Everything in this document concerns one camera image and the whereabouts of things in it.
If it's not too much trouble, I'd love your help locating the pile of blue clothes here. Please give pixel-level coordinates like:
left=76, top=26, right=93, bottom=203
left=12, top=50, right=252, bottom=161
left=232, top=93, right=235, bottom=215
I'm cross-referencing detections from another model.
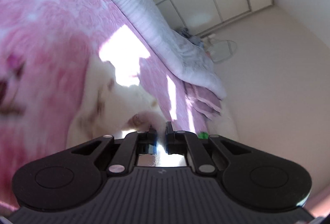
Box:
left=178, top=28, right=205, bottom=46

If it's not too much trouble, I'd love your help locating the white striped cloth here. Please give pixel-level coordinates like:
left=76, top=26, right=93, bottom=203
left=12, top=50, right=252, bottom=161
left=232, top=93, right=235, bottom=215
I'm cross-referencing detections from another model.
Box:
left=67, top=54, right=165, bottom=148

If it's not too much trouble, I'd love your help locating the grey striped quilt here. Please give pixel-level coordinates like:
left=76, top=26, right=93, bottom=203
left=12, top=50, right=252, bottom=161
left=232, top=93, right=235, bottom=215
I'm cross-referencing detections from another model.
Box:
left=75, top=0, right=227, bottom=99

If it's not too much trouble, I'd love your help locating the white padded headboard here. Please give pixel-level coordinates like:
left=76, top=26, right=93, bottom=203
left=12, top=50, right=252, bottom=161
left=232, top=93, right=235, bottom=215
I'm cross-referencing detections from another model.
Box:
left=206, top=100, right=240, bottom=142

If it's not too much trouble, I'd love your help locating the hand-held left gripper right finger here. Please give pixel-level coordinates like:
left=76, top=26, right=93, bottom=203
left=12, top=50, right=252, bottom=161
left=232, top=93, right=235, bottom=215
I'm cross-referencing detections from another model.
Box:
left=165, top=122, right=252, bottom=176

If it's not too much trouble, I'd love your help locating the pink rose bedsheet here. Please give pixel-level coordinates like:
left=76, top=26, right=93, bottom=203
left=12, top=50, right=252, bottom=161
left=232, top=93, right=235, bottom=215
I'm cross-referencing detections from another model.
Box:
left=0, top=0, right=207, bottom=214

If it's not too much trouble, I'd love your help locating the pink leaf print cloth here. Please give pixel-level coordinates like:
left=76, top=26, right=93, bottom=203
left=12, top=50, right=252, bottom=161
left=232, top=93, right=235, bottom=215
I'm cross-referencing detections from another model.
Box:
left=0, top=54, right=26, bottom=116

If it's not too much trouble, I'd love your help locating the oval mirror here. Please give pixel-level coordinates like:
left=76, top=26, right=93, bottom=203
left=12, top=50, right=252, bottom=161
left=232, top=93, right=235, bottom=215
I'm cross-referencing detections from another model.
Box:
left=206, top=39, right=238, bottom=63

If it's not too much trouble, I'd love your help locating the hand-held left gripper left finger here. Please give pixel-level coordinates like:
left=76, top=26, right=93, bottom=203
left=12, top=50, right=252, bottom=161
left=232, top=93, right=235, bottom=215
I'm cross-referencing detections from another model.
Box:
left=72, top=128, right=157, bottom=176

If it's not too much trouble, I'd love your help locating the pink pillow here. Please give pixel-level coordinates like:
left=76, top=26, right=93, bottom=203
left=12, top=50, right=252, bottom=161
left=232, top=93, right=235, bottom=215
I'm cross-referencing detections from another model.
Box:
left=184, top=82, right=223, bottom=113
left=191, top=100, right=222, bottom=121

